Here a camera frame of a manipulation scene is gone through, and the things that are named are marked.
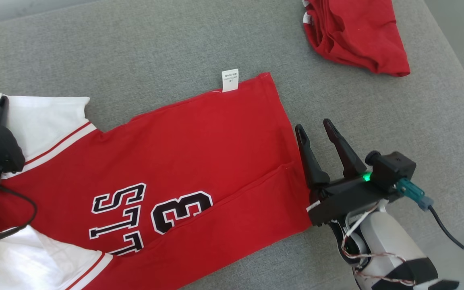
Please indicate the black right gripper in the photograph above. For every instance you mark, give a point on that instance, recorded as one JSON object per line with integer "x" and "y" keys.
{"x": 344, "y": 199}

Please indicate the red jersey with white sleeves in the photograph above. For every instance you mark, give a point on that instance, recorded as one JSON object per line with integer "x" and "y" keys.
{"x": 199, "y": 153}

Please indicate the red shorts with white trim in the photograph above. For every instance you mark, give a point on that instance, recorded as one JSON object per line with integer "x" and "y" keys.
{"x": 357, "y": 32}

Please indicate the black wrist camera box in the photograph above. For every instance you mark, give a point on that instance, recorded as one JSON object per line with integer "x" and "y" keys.
{"x": 393, "y": 169}

